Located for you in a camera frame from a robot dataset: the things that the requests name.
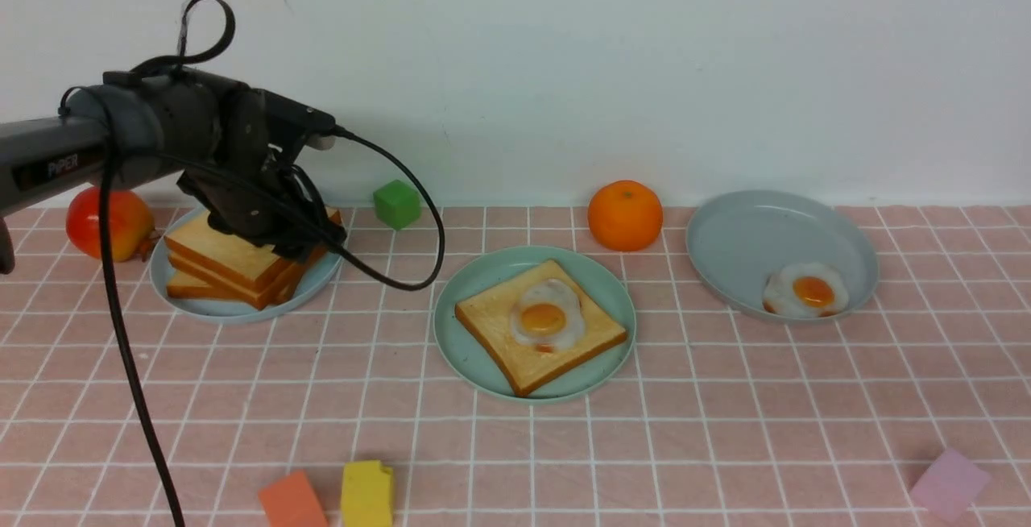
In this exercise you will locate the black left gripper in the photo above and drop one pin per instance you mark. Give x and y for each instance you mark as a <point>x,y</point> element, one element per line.
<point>263,206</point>

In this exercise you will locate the toast slice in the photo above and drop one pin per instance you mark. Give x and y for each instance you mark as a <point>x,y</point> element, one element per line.
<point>279,276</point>
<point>226,254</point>
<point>185,286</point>
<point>491,316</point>

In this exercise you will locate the fried egg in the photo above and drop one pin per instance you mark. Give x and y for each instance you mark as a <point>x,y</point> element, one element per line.
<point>806,291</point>
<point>548,317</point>

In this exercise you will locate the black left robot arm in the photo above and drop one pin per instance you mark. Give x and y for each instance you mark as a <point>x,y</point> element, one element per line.
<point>233,147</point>

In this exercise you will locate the blue bread plate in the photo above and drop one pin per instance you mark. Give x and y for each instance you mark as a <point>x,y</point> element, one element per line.
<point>227,312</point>

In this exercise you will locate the green cube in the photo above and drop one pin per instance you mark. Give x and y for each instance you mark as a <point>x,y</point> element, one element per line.
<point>397,205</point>

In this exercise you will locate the red yellow apple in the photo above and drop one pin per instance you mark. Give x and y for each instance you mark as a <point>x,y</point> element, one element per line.
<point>130,220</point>

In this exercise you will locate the teal centre plate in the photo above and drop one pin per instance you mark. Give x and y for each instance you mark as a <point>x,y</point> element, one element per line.
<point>602,295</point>

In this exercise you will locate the orange block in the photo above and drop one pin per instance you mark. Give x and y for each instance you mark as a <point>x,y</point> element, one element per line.
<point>292,501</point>

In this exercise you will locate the yellow block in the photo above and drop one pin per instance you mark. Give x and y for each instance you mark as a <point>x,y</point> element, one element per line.
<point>368,494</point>

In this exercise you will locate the orange fruit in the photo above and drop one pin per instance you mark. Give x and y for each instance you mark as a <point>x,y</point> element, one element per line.
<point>625,216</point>

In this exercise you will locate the grey-blue egg plate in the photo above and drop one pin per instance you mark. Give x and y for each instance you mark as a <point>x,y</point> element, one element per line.
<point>737,240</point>

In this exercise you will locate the pink block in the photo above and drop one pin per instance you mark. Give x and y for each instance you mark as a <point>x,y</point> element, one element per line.
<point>949,486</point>

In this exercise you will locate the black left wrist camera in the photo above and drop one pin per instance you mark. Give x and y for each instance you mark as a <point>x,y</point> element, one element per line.
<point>293,126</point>

